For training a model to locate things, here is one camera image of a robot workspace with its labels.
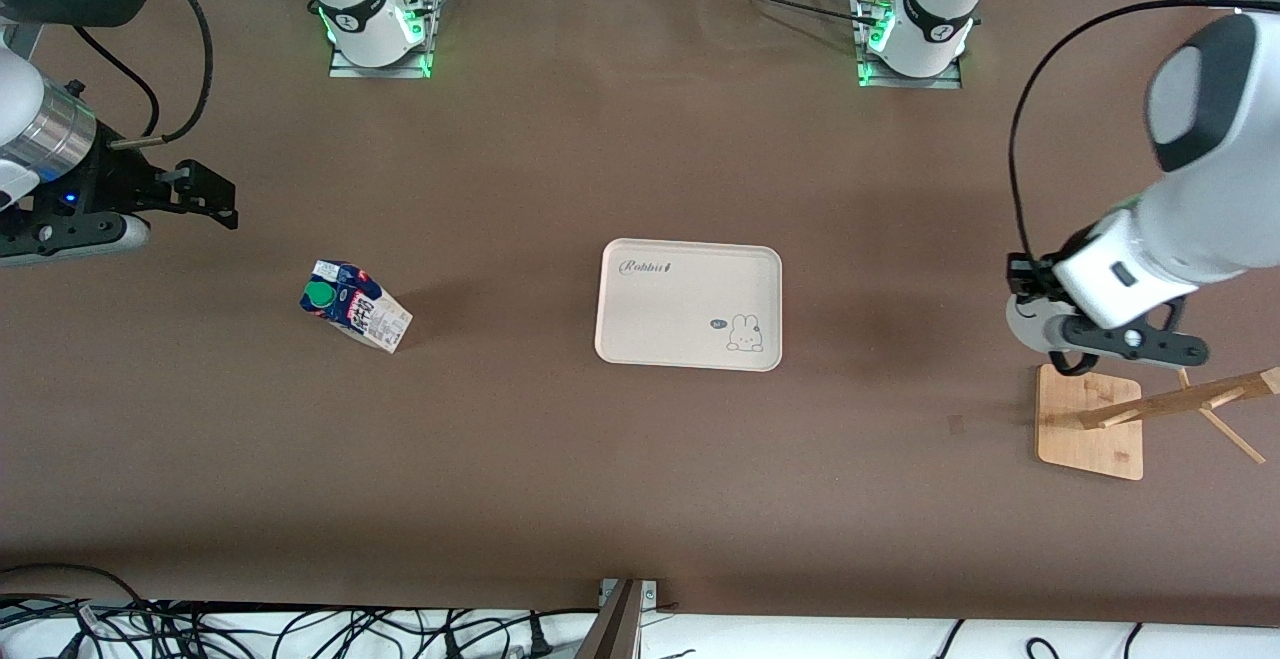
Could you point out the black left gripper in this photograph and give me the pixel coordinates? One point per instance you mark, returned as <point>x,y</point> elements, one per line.
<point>1022,275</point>

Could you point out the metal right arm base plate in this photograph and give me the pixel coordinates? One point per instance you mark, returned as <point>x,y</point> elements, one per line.
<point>350,69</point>

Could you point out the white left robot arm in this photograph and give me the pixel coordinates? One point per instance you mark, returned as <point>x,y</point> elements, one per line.
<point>1200,219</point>

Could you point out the blue milk carton green cap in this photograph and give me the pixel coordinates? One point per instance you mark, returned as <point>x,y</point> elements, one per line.
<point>355,309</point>

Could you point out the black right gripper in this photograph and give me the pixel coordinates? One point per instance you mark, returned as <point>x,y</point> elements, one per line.
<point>108,186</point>

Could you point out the cream rabbit print tray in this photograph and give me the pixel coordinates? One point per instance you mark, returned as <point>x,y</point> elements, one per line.
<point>680,309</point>

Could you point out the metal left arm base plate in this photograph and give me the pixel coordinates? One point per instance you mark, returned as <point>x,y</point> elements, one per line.
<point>910,82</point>

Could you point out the wooden mug tree stand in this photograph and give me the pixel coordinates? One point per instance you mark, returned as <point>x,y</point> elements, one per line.
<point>1090,434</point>

